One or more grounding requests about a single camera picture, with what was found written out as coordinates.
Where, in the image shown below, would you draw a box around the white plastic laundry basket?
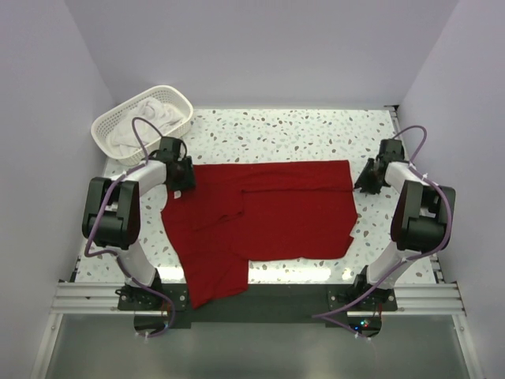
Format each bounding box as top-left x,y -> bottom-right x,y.
91,85 -> 193,166

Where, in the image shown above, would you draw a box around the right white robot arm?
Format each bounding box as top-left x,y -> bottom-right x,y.
353,139 -> 456,295

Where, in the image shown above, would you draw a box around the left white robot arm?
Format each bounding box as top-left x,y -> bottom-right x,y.
82,137 -> 196,287

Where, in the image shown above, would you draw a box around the aluminium front rail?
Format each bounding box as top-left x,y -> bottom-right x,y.
50,282 -> 466,316

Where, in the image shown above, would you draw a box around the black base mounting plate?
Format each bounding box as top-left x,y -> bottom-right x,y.
117,272 -> 398,331

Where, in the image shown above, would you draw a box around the white cloth in basket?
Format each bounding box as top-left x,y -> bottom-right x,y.
107,98 -> 185,159

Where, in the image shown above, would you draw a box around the red t shirt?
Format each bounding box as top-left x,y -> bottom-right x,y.
161,160 -> 357,308

